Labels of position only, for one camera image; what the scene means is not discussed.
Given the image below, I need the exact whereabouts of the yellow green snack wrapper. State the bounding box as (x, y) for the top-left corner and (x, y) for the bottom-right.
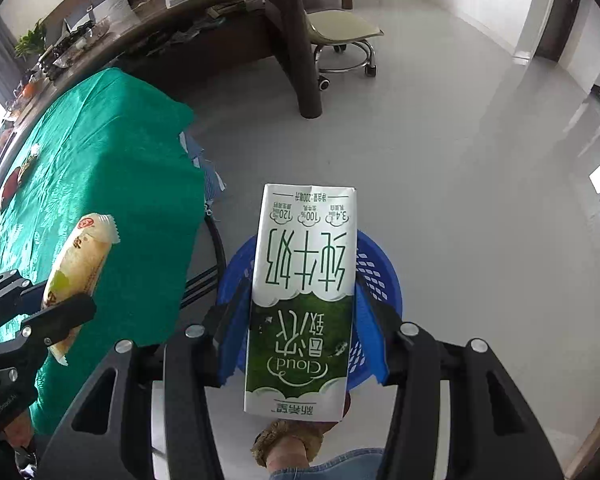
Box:
(40, 211), (122, 366)

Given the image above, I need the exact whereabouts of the blue plastic waste basket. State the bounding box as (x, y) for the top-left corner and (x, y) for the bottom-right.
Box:
(218, 230), (403, 390)

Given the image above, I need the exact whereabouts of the green white milk carton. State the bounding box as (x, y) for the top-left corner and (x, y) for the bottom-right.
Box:
(244, 184), (358, 422)

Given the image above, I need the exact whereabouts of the red snack bag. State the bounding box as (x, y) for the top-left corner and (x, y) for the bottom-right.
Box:
(0, 167), (21, 210)

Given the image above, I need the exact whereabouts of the person's left hand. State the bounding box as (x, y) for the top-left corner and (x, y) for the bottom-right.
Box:
(4, 410), (34, 448)

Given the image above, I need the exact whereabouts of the brown slipper foot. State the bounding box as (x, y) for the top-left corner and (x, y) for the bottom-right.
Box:
(251, 419), (337, 474)

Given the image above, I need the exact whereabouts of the gold foil snack wrapper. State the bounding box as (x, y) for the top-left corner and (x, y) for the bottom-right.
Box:
(18, 144), (40, 182)

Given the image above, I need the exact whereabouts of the green patterned tablecloth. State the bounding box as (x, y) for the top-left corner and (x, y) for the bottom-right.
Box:
(0, 68), (204, 436)

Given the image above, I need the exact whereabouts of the orange fruit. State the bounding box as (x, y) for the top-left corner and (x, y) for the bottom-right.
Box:
(21, 82), (36, 100)

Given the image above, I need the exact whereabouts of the grey curtain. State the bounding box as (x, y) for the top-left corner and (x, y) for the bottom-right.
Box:
(0, 15), (27, 105)

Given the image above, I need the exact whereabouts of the potted green plant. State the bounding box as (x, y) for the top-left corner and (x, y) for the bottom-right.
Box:
(15, 21), (46, 58)

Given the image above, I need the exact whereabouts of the beige rolling stool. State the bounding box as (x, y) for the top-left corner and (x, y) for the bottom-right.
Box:
(306, 10), (385, 91)

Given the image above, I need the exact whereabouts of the dark wooden long table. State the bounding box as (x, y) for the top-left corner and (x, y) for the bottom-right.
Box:
(0, 0), (323, 188)

